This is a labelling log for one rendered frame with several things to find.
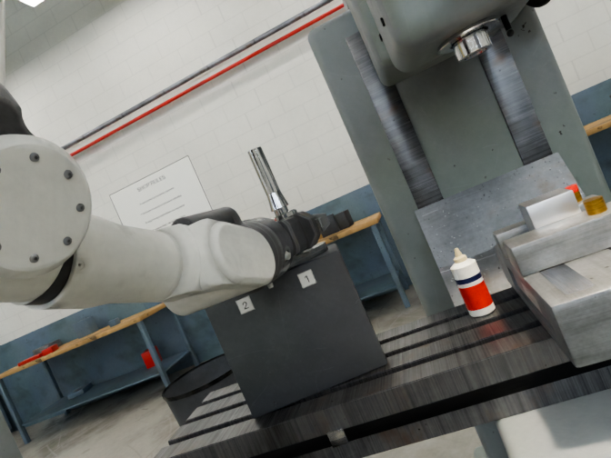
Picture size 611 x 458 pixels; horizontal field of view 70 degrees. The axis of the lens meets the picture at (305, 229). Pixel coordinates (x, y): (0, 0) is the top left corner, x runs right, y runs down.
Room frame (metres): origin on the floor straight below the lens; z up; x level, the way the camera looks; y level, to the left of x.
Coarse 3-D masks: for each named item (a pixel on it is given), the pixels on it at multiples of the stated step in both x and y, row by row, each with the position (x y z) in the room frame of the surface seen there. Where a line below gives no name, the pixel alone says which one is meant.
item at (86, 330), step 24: (600, 120) 4.03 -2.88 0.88; (336, 216) 4.42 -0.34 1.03; (384, 240) 4.68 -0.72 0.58; (360, 288) 4.59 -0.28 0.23; (384, 288) 4.15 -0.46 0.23; (408, 288) 4.67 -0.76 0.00; (144, 312) 5.15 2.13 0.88; (96, 336) 4.79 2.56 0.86; (144, 336) 4.69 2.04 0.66; (24, 360) 5.27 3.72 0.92; (144, 360) 5.22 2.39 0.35; (168, 360) 5.23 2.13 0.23; (192, 360) 5.33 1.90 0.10; (0, 384) 5.18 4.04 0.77; (96, 384) 5.68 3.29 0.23; (120, 384) 5.02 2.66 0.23; (168, 384) 4.69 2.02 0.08; (48, 408) 5.50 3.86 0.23; (24, 432) 5.20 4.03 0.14
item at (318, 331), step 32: (320, 256) 0.65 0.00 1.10; (288, 288) 0.65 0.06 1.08; (320, 288) 0.64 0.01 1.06; (352, 288) 0.64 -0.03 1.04; (224, 320) 0.65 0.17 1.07; (256, 320) 0.65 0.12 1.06; (288, 320) 0.65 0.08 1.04; (320, 320) 0.65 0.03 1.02; (352, 320) 0.64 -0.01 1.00; (224, 352) 0.66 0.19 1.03; (256, 352) 0.65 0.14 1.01; (288, 352) 0.65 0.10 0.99; (320, 352) 0.65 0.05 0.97; (352, 352) 0.64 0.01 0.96; (256, 384) 0.65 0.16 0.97; (288, 384) 0.65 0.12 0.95; (320, 384) 0.65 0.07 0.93; (256, 416) 0.65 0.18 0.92
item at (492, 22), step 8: (488, 16) 0.57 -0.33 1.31; (496, 16) 0.58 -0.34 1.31; (472, 24) 0.57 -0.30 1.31; (480, 24) 0.57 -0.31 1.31; (488, 24) 0.58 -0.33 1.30; (496, 24) 0.60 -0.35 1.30; (464, 32) 0.58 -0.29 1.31; (448, 40) 0.59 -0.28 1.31; (456, 40) 0.60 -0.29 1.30; (440, 48) 0.61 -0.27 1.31; (448, 48) 0.62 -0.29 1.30
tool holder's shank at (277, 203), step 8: (248, 152) 0.70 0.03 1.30; (256, 152) 0.69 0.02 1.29; (256, 160) 0.69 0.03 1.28; (264, 160) 0.70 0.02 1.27; (256, 168) 0.70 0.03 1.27; (264, 168) 0.69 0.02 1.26; (264, 176) 0.69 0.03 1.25; (272, 176) 0.70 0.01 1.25; (264, 184) 0.70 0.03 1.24; (272, 184) 0.69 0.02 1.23; (272, 192) 0.69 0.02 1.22; (280, 192) 0.70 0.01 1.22; (272, 200) 0.69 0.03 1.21; (280, 200) 0.69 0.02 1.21; (272, 208) 0.69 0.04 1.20; (280, 208) 0.69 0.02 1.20
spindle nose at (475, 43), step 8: (472, 32) 0.59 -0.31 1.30; (480, 32) 0.59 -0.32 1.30; (464, 40) 0.60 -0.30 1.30; (472, 40) 0.59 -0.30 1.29; (480, 40) 0.59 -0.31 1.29; (488, 40) 0.59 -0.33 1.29; (456, 48) 0.61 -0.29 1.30; (464, 48) 0.60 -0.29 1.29; (472, 48) 0.59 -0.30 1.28; (480, 48) 0.59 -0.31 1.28; (488, 48) 0.61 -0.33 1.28; (456, 56) 0.62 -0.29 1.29; (464, 56) 0.60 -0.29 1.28; (472, 56) 0.63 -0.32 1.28
